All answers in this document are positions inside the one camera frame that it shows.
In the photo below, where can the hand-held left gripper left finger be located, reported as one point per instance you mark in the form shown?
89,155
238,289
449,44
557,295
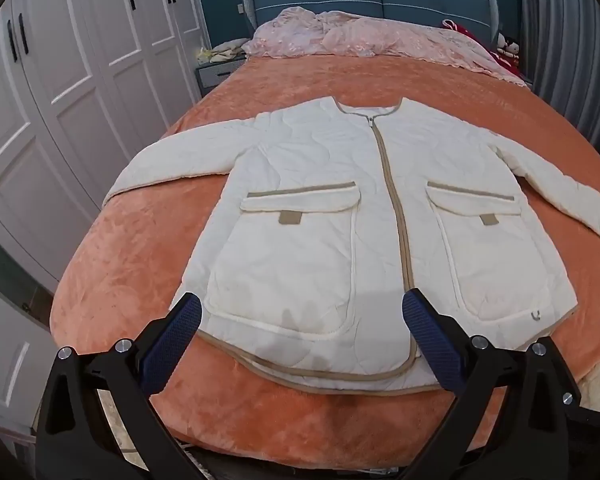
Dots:
172,345

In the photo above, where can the grey curtain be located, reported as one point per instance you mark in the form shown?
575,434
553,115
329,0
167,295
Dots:
570,35

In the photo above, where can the stuffed toys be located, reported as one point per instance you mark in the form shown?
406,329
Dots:
507,50

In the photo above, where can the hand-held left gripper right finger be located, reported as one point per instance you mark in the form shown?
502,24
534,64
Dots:
430,340

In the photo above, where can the orange plush blanket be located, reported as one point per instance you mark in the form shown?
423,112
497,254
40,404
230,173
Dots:
155,240

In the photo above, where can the pink floral quilt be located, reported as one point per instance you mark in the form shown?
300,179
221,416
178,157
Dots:
380,40

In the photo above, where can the white panelled wardrobe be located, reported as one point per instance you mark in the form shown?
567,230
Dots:
80,85

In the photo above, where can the grey nightstand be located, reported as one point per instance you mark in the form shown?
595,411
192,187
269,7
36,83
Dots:
215,77

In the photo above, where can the beige cloth pile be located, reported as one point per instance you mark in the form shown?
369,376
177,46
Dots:
220,52

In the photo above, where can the red cloth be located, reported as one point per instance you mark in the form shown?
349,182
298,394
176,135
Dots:
462,30

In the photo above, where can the cream quilted jacket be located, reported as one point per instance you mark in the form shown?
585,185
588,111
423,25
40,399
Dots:
305,200

